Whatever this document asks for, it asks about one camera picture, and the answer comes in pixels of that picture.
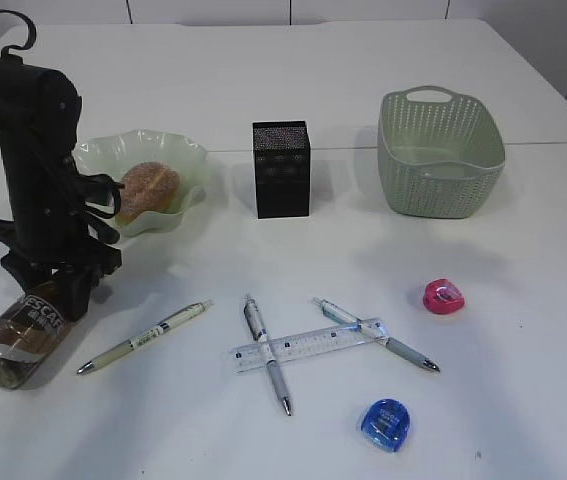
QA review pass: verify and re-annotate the grey pen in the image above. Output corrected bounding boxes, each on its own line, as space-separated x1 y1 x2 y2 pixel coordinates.
312 297 441 373
243 295 293 417

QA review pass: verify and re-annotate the cream pen on left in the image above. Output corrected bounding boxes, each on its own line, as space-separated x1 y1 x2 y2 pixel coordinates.
76 300 214 376

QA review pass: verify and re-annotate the pink pencil sharpener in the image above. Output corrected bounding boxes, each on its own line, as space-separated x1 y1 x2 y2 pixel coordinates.
422 278 465 315

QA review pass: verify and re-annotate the brown Nescafe coffee bottle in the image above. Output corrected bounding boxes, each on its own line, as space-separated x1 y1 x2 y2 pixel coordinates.
0 281 73 390

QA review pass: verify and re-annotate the grey pen in middle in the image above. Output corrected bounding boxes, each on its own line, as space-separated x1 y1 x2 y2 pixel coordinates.
243 295 293 417

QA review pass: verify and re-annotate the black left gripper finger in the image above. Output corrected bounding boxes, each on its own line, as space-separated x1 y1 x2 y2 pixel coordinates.
0 259 52 294
57 267 101 322

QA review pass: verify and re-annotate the sugared bread roll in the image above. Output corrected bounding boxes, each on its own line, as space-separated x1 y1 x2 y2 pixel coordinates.
115 162 180 225

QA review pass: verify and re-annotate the blue pencil sharpener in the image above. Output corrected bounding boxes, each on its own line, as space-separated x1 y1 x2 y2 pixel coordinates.
360 399 411 451

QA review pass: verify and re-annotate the grey pen on right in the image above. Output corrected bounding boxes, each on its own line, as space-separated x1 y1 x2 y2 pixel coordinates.
312 297 441 373

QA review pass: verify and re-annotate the green woven plastic basket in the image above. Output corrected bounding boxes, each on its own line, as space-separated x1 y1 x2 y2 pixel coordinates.
377 86 505 219

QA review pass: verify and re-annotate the clear plastic ruler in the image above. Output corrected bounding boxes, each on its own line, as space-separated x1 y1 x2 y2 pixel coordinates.
223 318 389 373

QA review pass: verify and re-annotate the black mesh pen holder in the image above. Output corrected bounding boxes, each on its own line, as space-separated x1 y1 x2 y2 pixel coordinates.
252 121 311 219

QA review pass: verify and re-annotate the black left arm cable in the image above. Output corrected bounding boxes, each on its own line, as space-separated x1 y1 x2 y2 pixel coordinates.
0 9 125 241

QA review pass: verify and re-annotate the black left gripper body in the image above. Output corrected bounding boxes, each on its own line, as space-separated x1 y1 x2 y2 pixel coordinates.
0 165 123 276

